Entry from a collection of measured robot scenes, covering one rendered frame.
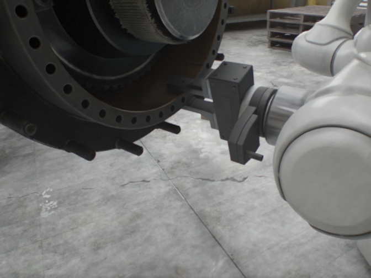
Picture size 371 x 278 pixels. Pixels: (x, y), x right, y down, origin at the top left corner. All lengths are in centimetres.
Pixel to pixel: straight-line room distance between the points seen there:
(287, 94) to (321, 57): 42
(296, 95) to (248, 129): 8
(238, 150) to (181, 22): 18
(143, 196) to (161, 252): 33
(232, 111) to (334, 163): 27
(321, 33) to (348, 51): 10
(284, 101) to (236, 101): 7
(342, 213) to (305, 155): 4
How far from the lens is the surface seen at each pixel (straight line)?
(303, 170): 19
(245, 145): 38
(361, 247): 113
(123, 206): 129
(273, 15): 420
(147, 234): 115
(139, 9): 35
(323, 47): 82
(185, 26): 38
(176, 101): 48
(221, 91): 42
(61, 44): 44
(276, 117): 39
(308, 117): 20
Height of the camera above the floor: 85
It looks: 30 degrees down
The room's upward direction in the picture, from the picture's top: 2 degrees counter-clockwise
